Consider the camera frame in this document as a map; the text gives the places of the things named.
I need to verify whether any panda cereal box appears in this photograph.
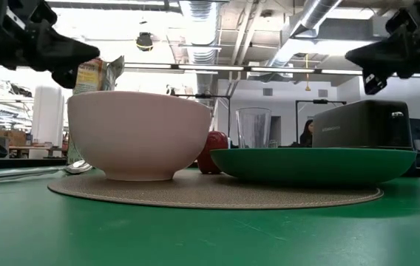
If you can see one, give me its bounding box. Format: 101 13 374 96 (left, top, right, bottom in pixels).
65 55 126 166

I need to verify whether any silver spoon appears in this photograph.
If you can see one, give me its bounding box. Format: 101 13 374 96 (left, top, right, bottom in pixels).
0 159 93 185

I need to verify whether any red apple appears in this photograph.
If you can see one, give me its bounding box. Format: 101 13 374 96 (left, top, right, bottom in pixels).
196 130 229 175

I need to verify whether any black toaster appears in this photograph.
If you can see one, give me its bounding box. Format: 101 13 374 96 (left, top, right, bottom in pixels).
311 98 414 151

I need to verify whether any person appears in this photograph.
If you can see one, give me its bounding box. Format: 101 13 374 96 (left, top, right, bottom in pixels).
298 118 315 148

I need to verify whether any pale pink bowl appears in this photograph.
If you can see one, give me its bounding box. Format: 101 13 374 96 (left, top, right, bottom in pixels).
67 90 213 182

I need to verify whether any green plate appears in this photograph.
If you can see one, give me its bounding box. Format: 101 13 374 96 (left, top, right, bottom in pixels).
209 147 417 185

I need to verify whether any clear drinking glass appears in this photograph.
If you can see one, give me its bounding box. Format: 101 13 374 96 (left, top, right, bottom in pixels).
235 106 272 149

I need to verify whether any round beige cork placemat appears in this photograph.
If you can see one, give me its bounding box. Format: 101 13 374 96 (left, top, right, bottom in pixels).
47 168 385 211

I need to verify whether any black overhead camera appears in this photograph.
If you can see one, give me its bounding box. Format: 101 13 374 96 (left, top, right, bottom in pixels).
135 31 155 52

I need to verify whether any silver ventilation duct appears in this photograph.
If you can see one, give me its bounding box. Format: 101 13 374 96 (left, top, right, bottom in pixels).
268 0 344 71
178 0 220 93

